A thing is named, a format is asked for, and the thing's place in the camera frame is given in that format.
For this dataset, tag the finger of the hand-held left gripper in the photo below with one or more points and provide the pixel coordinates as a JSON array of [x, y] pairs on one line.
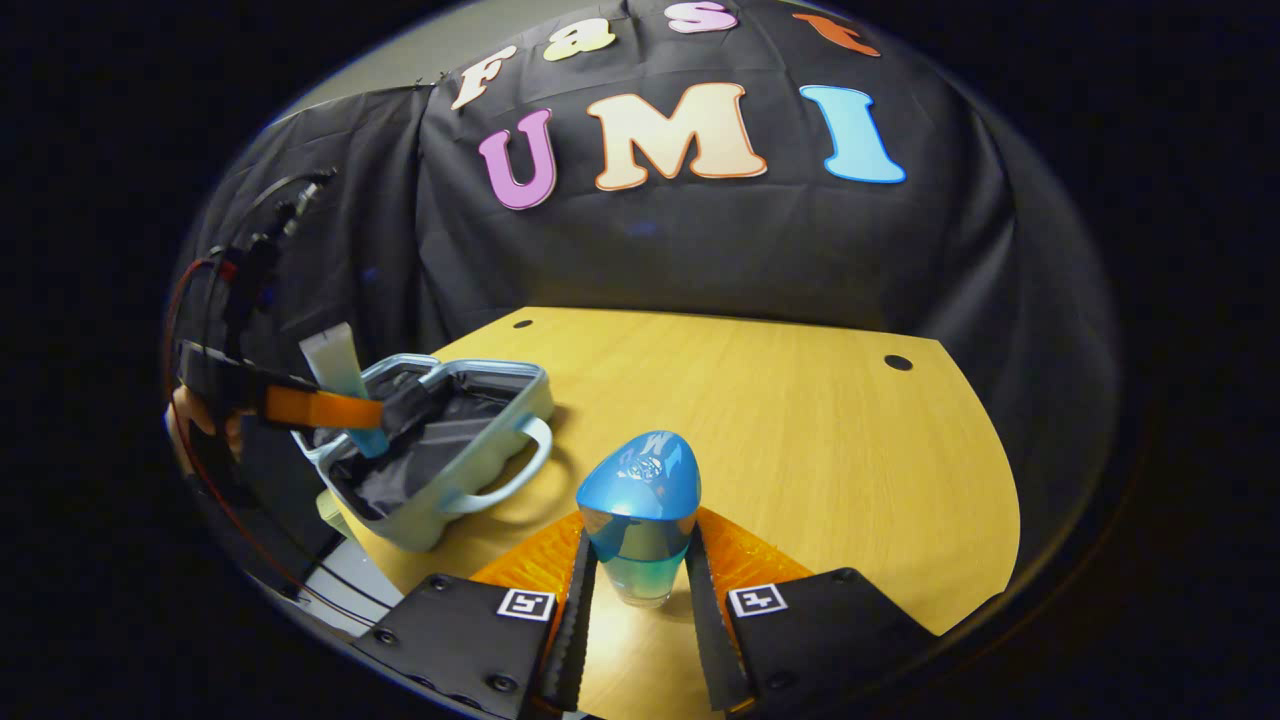
[[320, 408]]

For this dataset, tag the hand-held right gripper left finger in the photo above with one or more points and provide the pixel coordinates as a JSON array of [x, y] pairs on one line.
[[572, 630]]

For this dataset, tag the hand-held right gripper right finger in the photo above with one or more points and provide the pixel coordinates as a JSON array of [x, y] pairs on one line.
[[715, 640]]

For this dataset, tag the blue skincare bottle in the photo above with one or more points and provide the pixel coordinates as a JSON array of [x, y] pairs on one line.
[[640, 480]]

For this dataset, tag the small light blue suitcase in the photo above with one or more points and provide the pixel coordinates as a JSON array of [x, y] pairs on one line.
[[500, 410]]

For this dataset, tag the pale green trash bin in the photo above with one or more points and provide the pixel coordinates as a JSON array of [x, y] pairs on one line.
[[330, 510]]

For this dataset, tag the black backdrop cloth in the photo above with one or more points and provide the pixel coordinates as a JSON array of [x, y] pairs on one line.
[[900, 260]]

